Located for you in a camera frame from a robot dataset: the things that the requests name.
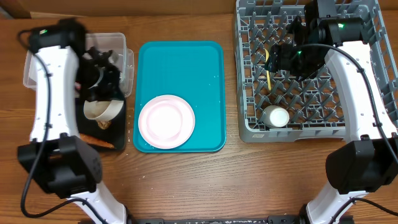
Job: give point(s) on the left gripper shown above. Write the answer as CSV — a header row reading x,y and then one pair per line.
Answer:
x,y
111,91

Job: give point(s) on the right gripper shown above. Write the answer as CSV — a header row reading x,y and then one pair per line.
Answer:
x,y
279,58

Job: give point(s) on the white bowl with crumbs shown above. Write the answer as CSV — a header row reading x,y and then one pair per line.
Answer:
x,y
102,110

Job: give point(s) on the yellow plastic spoon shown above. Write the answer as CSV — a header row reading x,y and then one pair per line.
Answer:
x,y
269,85

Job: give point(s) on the orange carrot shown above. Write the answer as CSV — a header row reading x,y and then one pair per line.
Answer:
x,y
94,141

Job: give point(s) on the white paper cup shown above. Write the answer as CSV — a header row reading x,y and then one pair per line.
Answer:
x,y
276,116

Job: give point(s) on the pink bowl with nuts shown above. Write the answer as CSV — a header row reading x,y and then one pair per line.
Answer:
x,y
164,120

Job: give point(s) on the white round plate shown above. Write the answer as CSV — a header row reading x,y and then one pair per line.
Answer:
x,y
188,123

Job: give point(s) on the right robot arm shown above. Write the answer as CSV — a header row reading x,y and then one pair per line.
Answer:
x,y
368,160

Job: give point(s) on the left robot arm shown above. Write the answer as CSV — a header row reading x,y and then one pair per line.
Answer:
x,y
55,158

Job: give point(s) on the grey dishwasher rack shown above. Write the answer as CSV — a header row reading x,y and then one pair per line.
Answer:
x,y
313,104

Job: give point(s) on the clear plastic bin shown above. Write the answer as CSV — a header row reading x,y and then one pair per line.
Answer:
x,y
122,57

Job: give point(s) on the pile of nuts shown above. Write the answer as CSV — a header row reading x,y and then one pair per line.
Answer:
x,y
104,124

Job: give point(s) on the black plastic tray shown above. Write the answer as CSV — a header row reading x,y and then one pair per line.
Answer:
x,y
115,134

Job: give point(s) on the teal serving tray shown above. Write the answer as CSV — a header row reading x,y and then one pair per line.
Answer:
x,y
194,71

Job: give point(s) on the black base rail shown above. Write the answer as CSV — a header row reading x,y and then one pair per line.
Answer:
x,y
273,219

